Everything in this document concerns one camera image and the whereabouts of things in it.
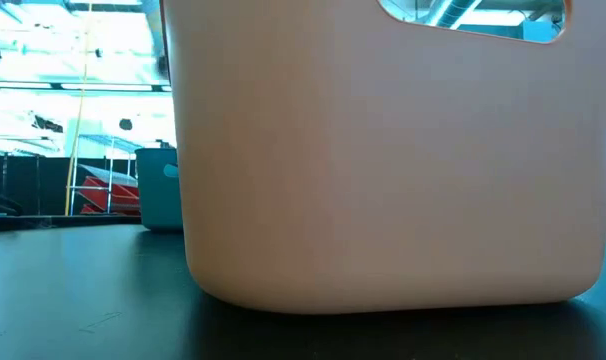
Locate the yellow power cable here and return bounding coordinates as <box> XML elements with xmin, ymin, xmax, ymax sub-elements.
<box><xmin>64</xmin><ymin>0</ymin><xmax>93</xmax><ymax>217</ymax></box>

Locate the orange plastic bin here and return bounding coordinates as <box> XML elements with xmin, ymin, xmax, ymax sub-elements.
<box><xmin>160</xmin><ymin>0</ymin><xmax>606</xmax><ymax>315</ymax></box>

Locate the red storage bin stack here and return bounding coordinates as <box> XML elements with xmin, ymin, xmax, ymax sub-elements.
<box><xmin>77</xmin><ymin>163</ymin><xmax>142</xmax><ymax>216</ymax></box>

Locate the blue plastic bin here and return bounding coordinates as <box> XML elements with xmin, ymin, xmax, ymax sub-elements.
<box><xmin>134</xmin><ymin>146</ymin><xmax>185</xmax><ymax>233</ymax></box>

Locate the black low partition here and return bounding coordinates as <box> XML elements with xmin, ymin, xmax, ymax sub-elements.
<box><xmin>0</xmin><ymin>154</ymin><xmax>137</xmax><ymax>217</ymax></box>

